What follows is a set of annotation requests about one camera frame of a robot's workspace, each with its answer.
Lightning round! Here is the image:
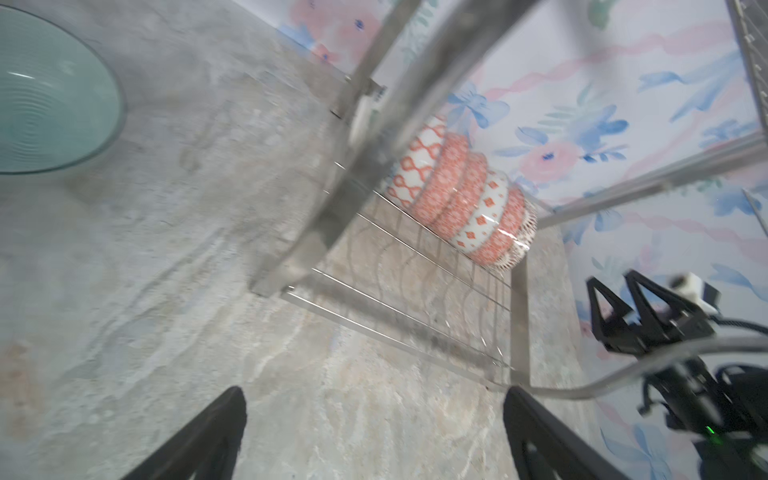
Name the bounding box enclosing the steel two-tier dish rack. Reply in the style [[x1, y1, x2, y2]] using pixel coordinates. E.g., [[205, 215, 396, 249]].
[[251, 1, 767, 391]]

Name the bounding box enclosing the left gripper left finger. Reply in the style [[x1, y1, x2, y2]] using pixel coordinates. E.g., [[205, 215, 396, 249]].
[[125, 386, 247, 479]]

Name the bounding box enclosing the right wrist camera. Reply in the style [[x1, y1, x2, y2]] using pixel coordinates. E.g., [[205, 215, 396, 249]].
[[669, 272, 721, 315]]

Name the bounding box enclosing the maroon patterned white bowl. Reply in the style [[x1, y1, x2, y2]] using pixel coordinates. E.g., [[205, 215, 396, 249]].
[[493, 200, 537, 270]]

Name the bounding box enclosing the blue triangle pattern bowl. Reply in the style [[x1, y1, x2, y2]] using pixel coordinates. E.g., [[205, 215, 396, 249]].
[[383, 116, 447, 210]]

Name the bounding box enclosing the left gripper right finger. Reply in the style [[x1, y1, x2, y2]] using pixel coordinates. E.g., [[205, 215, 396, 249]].
[[503, 386, 626, 480]]

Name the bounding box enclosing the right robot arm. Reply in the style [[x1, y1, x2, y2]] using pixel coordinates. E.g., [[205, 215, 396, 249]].
[[586, 270, 767, 479]]

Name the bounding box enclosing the mint green bowl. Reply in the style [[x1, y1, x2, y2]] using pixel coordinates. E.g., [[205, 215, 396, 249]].
[[1, 5, 127, 178]]

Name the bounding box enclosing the right aluminium frame post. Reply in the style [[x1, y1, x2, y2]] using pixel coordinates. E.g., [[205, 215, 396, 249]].
[[538, 132, 767, 229]]

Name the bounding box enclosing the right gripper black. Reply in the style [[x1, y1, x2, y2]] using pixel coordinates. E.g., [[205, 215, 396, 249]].
[[586, 270, 723, 429]]

